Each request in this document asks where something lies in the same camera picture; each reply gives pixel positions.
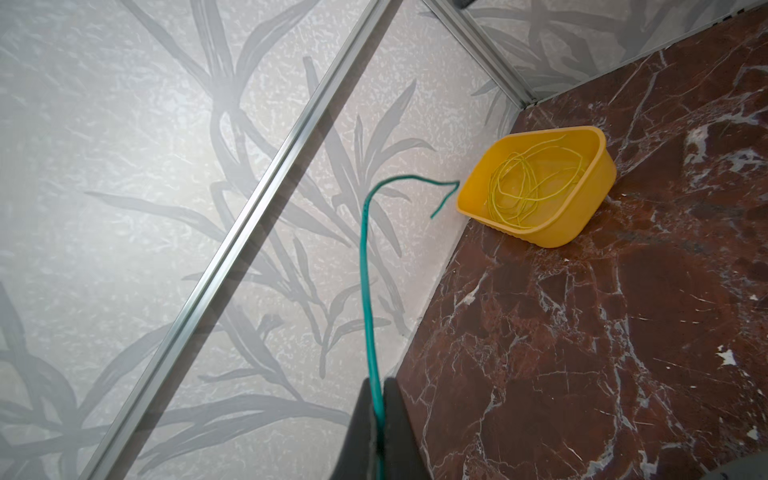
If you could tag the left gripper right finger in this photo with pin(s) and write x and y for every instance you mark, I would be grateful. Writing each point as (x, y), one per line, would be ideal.
(402, 457)

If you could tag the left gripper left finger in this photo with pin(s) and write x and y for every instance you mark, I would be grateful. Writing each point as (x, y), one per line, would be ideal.
(358, 458)

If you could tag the grey perforated spool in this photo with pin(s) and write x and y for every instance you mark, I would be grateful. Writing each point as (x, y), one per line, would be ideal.
(753, 467)

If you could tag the yellow plastic bin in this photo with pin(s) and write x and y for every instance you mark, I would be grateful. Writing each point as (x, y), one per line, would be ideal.
(541, 186)

